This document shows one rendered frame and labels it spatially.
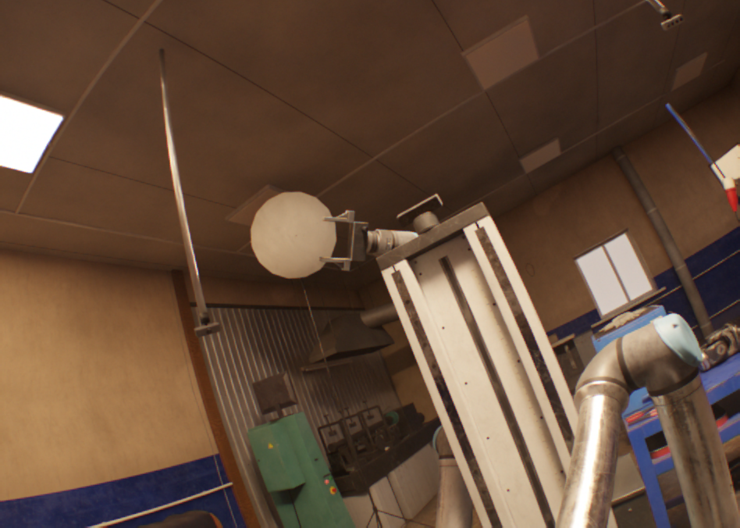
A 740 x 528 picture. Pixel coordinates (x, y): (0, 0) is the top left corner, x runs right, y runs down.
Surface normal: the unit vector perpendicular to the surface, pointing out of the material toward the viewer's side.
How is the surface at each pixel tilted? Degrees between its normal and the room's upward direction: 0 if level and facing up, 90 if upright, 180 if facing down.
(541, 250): 90
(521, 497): 90
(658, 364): 92
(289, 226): 107
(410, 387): 90
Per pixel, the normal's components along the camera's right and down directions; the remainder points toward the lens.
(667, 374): -0.67, 0.04
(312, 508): -0.48, -0.12
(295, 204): 0.24, -0.42
